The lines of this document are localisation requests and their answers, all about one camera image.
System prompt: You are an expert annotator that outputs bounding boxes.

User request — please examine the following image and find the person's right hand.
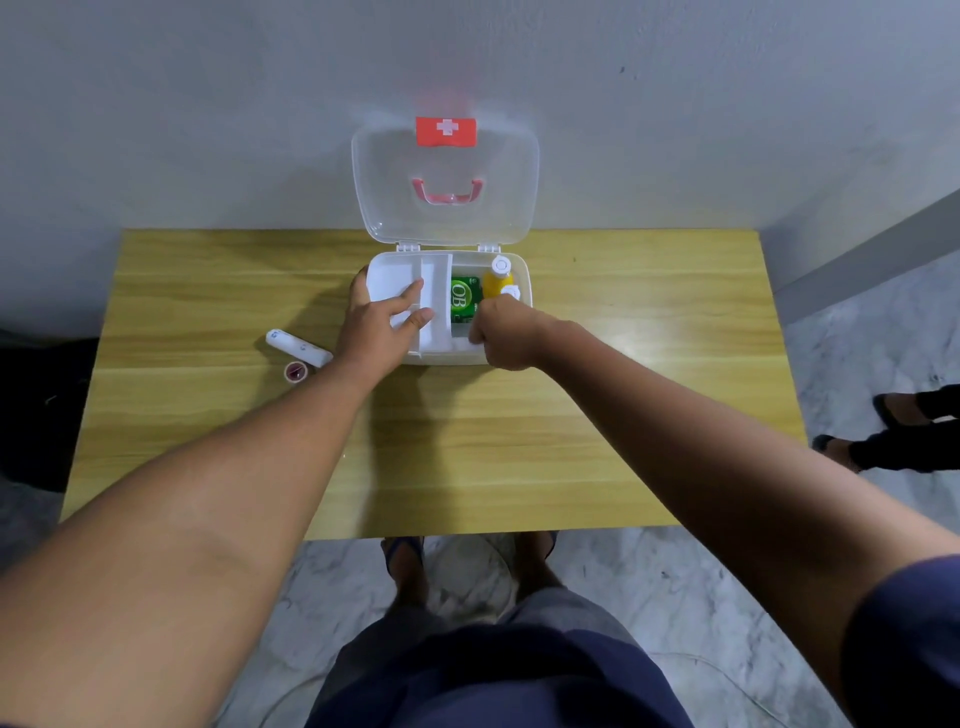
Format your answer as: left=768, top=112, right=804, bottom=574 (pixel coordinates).
left=468, top=294, right=560, bottom=372

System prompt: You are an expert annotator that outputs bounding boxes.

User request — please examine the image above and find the black object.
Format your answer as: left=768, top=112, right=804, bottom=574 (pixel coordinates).
left=0, top=330, right=101, bottom=494

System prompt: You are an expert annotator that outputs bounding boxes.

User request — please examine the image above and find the white tube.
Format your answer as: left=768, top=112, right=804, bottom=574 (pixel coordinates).
left=265, top=328, right=335, bottom=369

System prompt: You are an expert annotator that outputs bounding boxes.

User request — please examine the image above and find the person's left foot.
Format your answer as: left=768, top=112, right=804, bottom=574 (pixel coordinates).
left=381, top=535, right=430, bottom=610

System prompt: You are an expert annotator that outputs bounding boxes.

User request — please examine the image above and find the dark blue shirt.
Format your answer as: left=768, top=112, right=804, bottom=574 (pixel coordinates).
left=306, top=555, right=960, bottom=728

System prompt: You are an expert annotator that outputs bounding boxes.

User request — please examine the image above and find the person's right foot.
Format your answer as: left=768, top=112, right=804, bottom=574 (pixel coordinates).
left=511, top=530, right=562, bottom=597

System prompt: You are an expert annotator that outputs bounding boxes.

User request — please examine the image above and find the yellow bottle white cap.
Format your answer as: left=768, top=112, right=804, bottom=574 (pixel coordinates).
left=483, top=255, right=516, bottom=302

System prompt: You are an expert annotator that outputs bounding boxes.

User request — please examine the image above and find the person's right forearm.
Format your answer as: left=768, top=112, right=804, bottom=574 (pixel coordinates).
left=534, top=321, right=960, bottom=706

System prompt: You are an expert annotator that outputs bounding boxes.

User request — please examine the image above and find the person's left hand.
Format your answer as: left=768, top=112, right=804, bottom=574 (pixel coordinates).
left=335, top=267, right=436, bottom=387

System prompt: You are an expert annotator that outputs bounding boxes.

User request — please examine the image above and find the person's foot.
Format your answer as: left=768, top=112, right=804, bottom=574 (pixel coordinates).
left=381, top=535, right=430, bottom=610
left=511, top=530, right=562, bottom=597

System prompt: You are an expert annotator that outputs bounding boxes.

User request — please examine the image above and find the white first aid box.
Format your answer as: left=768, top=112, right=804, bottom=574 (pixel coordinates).
left=351, top=112, right=541, bottom=367

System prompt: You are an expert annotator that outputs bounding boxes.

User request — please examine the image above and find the person's left forearm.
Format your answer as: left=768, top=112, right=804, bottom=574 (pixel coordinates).
left=0, top=358, right=391, bottom=728

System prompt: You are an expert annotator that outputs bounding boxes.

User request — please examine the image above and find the green packet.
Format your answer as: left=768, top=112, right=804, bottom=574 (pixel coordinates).
left=450, top=276, right=484, bottom=325

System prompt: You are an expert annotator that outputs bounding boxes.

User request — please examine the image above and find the white tray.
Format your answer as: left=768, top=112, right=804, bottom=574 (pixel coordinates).
left=366, top=252, right=454, bottom=357

